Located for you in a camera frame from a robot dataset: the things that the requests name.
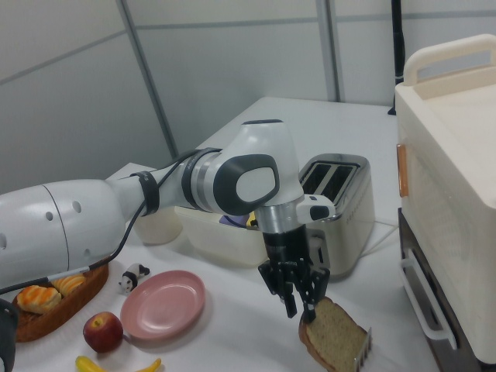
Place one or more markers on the yellow foam cube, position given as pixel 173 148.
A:
pixel 252 222

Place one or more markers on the brown wicker basket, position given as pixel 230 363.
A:
pixel 69 310

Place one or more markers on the pink plastic plate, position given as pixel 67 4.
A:
pixel 162 306

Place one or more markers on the brown bread slice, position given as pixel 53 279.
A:
pixel 333 333

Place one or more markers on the white plastic storage bin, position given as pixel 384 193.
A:
pixel 221 240

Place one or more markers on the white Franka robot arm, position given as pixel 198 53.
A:
pixel 252 155

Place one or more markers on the panda figurine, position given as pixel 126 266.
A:
pixel 129 279

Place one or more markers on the silver metal toast rack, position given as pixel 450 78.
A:
pixel 366 348

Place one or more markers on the cream lidded trash can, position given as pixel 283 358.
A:
pixel 159 228

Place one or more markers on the red toy apple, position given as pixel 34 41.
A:
pixel 102 333

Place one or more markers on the orange striped bread roll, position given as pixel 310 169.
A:
pixel 71 283

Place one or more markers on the orange glazed bread roll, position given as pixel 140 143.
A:
pixel 38 298

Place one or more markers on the yellow toy banana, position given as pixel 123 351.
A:
pixel 89 365

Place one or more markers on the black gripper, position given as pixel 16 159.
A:
pixel 286 248

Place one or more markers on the purple foam cube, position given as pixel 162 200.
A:
pixel 232 221

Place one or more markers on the cream and chrome toaster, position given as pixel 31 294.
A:
pixel 356 209

